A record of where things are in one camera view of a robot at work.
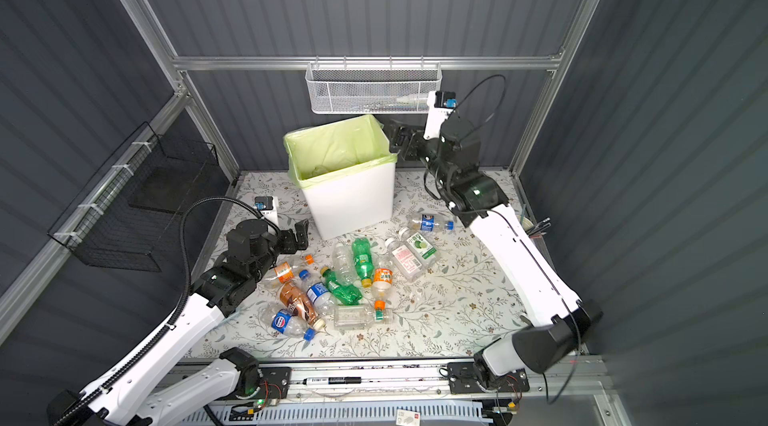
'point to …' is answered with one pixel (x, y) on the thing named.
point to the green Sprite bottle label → (361, 248)
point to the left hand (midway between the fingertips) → (290, 222)
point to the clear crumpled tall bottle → (344, 264)
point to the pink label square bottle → (406, 260)
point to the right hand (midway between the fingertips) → (410, 126)
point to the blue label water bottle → (318, 293)
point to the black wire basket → (131, 215)
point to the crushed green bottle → (344, 294)
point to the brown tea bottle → (292, 297)
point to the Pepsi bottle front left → (284, 321)
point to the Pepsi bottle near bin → (428, 223)
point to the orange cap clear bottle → (284, 272)
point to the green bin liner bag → (328, 152)
